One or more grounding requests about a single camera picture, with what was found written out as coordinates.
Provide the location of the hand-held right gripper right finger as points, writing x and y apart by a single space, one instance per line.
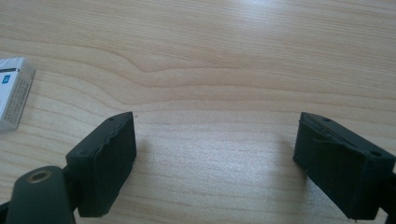
342 168

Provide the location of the white eraser with blue label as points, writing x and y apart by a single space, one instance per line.
12 93

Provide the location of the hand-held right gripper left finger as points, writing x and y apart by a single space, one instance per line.
99 168

